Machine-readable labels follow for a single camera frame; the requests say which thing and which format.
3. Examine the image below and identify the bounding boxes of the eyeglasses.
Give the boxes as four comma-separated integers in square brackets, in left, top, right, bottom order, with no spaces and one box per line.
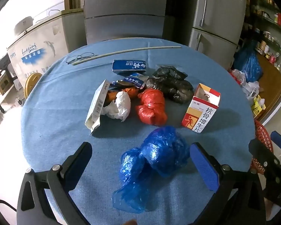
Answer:
[66,52,95,64]

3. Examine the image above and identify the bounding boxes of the grey refrigerator with handles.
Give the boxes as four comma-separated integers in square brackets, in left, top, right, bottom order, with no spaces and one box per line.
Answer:
[188,0,249,64]

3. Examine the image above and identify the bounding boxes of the yellow round stool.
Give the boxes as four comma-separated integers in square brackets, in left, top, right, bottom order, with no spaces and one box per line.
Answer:
[25,73,43,99]

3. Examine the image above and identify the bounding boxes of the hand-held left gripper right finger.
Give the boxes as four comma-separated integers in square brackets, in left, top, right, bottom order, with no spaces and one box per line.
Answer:
[190,142,265,225]

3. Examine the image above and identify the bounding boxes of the red plastic basket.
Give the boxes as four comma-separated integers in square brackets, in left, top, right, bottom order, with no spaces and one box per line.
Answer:
[254,119,274,174]

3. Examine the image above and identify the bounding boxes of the black plastic bag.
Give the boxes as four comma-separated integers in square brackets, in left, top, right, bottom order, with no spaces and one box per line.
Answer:
[146,66,194,104]

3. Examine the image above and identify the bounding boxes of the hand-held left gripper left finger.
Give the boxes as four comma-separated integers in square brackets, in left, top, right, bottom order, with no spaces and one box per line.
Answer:
[16,142,93,225]

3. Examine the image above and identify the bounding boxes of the grey pot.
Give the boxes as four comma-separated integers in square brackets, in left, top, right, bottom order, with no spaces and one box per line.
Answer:
[13,16,34,37]

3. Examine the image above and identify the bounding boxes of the dark wooden table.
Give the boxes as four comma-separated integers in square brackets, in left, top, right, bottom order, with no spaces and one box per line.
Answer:
[0,54,12,96]

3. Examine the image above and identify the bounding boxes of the row of jars and bottles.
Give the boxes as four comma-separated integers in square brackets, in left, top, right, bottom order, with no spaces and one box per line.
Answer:
[253,0,281,75]

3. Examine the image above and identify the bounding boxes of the large blue plastic bag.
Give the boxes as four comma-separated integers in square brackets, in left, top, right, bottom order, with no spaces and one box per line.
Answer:
[234,41,264,82]

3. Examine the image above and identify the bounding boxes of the grey refrigerator with grooves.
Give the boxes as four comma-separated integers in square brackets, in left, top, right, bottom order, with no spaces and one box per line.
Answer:
[83,0,169,45]

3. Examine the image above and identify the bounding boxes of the white chest freezer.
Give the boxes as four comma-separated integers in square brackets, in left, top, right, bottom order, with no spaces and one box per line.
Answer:
[7,9,85,99]

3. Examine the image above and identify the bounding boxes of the torn blue box piece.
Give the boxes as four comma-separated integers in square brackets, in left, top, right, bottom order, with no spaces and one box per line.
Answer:
[111,73,150,89]

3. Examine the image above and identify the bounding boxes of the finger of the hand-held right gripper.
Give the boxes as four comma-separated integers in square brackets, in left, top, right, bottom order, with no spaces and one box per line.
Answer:
[248,139,281,176]
[270,131,281,164]

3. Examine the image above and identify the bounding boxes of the blue toothpaste box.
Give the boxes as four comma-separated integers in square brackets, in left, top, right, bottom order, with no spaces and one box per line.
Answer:
[112,59,147,75]

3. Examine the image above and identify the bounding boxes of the red plastic bag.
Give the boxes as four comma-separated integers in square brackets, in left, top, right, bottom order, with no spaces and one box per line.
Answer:
[135,88,167,126]

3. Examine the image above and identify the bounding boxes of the wooden shelf cabinet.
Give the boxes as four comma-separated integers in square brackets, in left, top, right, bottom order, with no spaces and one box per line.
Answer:
[241,0,281,80]

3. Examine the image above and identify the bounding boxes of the orange wrapper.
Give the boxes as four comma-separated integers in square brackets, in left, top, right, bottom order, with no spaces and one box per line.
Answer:
[106,87,141,104]

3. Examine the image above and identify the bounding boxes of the long white stick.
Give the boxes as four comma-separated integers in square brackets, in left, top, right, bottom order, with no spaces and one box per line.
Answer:
[72,46,182,65]

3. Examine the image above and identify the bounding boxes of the white plastic bag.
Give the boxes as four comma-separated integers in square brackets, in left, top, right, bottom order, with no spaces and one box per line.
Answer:
[101,91,132,122]
[229,69,246,85]
[242,81,260,104]

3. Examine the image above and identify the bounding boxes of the yellow printed bag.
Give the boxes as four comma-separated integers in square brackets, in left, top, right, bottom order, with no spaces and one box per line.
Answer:
[250,96,266,116]

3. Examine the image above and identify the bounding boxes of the white carton box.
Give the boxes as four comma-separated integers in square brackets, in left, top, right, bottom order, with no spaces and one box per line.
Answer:
[85,79,111,134]

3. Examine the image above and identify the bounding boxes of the red yellow medicine box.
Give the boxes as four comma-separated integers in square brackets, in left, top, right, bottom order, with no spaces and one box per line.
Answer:
[181,83,221,133]

